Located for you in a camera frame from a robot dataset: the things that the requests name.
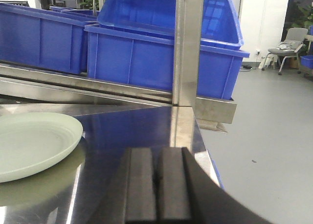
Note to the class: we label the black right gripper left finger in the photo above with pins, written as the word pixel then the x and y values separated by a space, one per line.
pixel 129 198

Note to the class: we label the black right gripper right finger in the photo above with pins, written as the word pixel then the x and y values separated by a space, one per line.
pixel 187 195

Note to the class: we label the pale green plate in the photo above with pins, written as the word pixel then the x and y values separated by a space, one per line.
pixel 34 141

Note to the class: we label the stainless steel shelf rack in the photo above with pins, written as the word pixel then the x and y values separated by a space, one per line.
pixel 114 117

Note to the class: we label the blue plastic bin right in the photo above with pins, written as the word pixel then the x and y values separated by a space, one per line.
pixel 147 61

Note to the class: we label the blue plastic bin left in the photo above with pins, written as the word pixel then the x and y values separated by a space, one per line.
pixel 44 39

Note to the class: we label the small blue bin far right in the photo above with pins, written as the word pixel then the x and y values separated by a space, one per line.
pixel 307 61

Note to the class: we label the tilted blue plastic bin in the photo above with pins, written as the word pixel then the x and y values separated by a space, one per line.
pixel 220 26

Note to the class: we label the grey office chair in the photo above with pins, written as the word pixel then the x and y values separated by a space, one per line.
pixel 289 48

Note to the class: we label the green potted plant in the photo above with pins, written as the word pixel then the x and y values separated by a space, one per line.
pixel 301 17

